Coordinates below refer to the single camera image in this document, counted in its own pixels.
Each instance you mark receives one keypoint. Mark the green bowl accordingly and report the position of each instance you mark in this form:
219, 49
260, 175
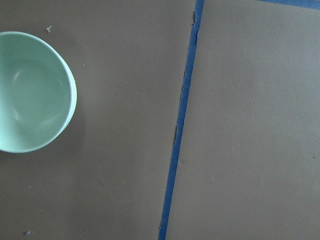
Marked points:
38, 93

